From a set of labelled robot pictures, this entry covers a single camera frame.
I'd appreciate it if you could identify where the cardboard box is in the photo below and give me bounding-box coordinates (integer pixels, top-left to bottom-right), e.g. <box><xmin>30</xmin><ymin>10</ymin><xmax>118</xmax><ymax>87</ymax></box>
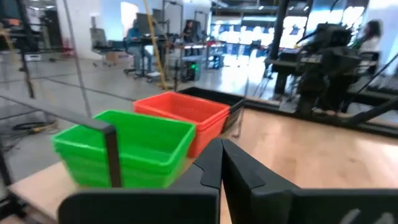
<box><xmin>104</xmin><ymin>50</ymin><xmax>132</xmax><ymax>65</ymax></box>

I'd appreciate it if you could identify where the dark computer monitor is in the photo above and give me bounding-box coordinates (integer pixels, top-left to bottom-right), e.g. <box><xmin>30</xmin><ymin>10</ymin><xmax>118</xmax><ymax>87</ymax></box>
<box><xmin>135</xmin><ymin>12</ymin><xmax>163</xmax><ymax>37</ymax></box>

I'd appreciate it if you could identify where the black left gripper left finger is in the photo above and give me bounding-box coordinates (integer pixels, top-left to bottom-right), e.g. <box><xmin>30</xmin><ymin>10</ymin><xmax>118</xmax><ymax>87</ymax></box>
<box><xmin>57</xmin><ymin>138</ymin><xmax>223</xmax><ymax>224</ymax></box>

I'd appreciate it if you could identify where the black plastic basket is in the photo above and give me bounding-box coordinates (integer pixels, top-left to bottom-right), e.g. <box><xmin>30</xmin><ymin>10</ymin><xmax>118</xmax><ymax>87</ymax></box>
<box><xmin>178</xmin><ymin>86</ymin><xmax>247</xmax><ymax>133</ymax></box>

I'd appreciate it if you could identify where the long thin cable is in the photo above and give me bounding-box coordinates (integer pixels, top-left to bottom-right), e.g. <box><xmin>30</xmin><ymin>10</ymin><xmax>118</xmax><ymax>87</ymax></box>
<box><xmin>62</xmin><ymin>0</ymin><xmax>93</xmax><ymax>119</ymax></box>

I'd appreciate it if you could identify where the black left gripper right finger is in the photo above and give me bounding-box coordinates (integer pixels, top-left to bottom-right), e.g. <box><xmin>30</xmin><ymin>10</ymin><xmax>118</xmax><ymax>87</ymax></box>
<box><xmin>221</xmin><ymin>139</ymin><xmax>398</xmax><ymax>224</ymax></box>

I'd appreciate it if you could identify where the grey office chair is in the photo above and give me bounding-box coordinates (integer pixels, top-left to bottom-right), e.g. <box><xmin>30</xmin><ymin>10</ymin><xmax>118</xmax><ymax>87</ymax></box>
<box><xmin>89</xmin><ymin>27</ymin><xmax>126</xmax><ymax>68</ymax></box>

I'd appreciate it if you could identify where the yellow hanging cable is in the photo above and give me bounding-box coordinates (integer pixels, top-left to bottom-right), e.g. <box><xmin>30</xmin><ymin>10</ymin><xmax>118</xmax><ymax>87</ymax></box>
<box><xmin>142</xmin><ymin>0</ymin><xmax>169</xmax><ymax>91</ymax></box>

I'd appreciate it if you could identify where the black desk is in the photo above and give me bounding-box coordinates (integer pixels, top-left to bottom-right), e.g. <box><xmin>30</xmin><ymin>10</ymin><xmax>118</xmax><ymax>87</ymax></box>
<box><xmin>265</xmin><ymin>49</ymin><xmax>382</xmax><ymax>98</ymax></box>

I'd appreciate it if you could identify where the orange plastic basket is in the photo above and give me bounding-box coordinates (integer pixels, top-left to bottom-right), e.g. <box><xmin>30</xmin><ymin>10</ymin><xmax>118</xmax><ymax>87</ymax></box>
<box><xmin>186</xmin><ymin>116</ymin><xmax>231</xmax><ymax>159</ymax></box>
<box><xmin>134</xmin><ymin>108</ymin><xmax>231</xmax><ymax>133</ymax></box>
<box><xmin>133</xmin><ymin>90</ymin><xmax>232</xmax><ymax>129</ymax></box>

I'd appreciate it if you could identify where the person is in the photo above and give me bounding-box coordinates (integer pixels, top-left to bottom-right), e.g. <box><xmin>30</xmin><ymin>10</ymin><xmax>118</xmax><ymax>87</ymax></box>
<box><xmin>125</xmin><ymin>18</ymin><xmax>154</xmax><ymax>73</ymax></box>
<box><xmin>350</xmin><ymin>19</ymin><xmax>384</xmax><ymax>54</ymax></box>
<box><xmin>182</xmin><ymin>19</ymin><xmax>200</xmax><ymax>45</ymax></box>

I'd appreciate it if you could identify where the black coiled floor cable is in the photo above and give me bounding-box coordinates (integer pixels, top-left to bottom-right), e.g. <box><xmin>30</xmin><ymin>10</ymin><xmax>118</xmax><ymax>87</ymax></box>
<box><xmin>11</xmin><ymin>120</ymin><xmax>59</xmax><ymax>135</ymax></box>

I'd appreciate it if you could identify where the device with green light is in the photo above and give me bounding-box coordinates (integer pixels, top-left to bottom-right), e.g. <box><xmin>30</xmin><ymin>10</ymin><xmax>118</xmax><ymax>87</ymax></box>
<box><xmin>181</xmin><ymin>60</ymin><xmax>203</xmax><ymax>82</ymax></box>

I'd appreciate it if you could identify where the black tripod stand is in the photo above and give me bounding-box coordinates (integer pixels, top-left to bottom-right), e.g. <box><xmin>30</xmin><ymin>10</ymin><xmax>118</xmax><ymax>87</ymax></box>
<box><xmin>14</xmin><ymin>0</ymin><xmax>37</xmax><ymax>100</ymax></box>

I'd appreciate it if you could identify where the green plastic basket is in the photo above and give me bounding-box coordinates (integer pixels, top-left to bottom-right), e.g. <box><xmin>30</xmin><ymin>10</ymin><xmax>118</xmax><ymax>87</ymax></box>
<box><xmin>50</xmin><ymin>109</ymin><xmax>197</xmax><ymax>175</ymax></box>
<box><xmin>58</xmin><ymin>157</ymin><xmax>188</xmax><ymax>190</ymax></box>
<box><xmin>54</xmin><ymin>149</ymin><xmax>192</xmax><ymax>183</ymax></box>

